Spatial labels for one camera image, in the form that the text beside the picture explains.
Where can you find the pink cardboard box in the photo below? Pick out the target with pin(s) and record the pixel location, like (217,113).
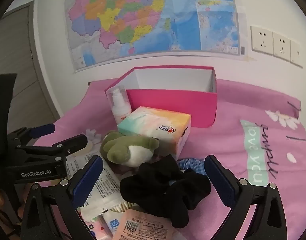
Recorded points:
(173,105)

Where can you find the pastel tissue box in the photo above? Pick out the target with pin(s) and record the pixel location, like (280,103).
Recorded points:
(155,127)

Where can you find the white wall switch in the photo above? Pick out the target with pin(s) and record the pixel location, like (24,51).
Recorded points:
(296,54)

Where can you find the clear cotton swab packet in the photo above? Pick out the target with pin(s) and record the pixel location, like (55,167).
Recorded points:
(105,180)

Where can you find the green frog plush toy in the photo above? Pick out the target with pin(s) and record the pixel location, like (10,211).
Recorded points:
(118,147)

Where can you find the small white blue-label packet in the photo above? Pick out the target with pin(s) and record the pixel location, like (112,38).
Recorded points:
(113,223)

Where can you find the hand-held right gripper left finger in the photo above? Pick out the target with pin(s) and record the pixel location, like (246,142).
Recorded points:
(88,181)

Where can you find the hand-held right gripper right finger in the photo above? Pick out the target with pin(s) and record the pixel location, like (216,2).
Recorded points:
(220,181)

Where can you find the pink printed bedsheet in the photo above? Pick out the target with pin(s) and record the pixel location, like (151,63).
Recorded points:
(230,105)

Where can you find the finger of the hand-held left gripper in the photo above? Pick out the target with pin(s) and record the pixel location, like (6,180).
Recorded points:
(45,129)
(75,142)

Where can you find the black fabric scrunchie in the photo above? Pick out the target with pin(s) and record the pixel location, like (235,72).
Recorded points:
(153,187)

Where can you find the white spray bottle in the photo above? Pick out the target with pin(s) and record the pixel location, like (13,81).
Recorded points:
(119,107)

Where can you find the grey door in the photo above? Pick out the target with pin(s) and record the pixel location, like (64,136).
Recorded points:
(23,55)

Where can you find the colourful wall map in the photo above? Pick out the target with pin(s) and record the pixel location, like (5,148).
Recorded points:
(143,17)

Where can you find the pink barcode packet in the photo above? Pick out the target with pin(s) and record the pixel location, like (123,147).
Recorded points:
(143,230)

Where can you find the pink floral tissue packet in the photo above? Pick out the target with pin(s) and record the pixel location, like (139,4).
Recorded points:
(95,230)

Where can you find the blue checkered scrunchie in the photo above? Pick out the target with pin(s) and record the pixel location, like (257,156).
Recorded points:
(190,165)

